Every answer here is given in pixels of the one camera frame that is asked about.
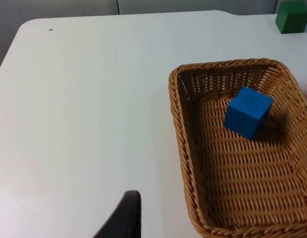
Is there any blue cube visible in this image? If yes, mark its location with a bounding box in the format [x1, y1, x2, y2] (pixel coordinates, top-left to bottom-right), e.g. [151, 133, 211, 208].
[223, 86, 275, 140]

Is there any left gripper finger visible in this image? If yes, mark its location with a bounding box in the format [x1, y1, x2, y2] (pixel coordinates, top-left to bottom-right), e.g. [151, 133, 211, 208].
[92, 190, 143, 238]

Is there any pale brown wicker basket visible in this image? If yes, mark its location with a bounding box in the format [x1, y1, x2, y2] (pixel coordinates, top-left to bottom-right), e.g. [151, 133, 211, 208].
[168, 58, 307, 236]

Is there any green cube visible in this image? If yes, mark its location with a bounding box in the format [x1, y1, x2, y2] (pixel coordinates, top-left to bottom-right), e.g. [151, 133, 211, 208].
[274, 0, 307, 34]

